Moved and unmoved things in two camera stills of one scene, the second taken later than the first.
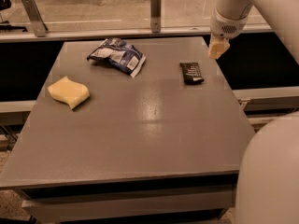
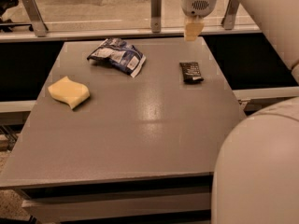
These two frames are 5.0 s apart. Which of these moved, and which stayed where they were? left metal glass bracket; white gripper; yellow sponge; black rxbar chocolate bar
Moved: white gripper
Stayed: yellow sponge; black rxbar chocolate bar; left metal glass bracket
